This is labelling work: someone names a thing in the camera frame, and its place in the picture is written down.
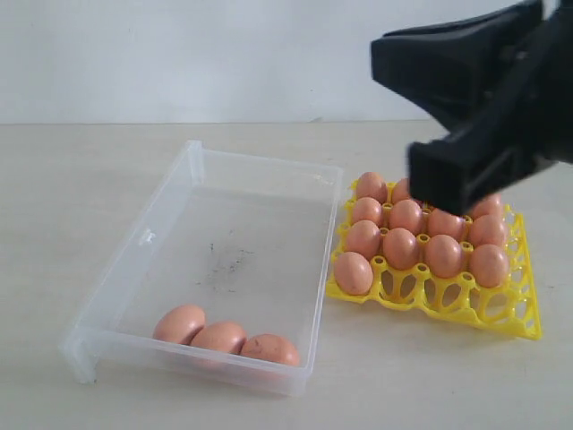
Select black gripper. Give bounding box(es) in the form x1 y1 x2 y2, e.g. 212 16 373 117
370 1 572 215

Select brown egg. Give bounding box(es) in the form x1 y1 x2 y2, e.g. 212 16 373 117
470 193 503 219
391 177 412 204
467 214 508 248
427 209 465 241
469 244 509 288
190 321 247 355
389 199 423 236
345 219 381 260
240 333 300 366
424 235 463 279
355 171 388 203
351 196 383 227
152 304 206 345
382 228 420 271
333 252 373 296

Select yellow plastic egg tray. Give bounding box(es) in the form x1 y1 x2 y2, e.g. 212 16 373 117
326 204 543 340

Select clear plastic bin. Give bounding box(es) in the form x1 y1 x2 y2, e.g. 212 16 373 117
61 141 343 396

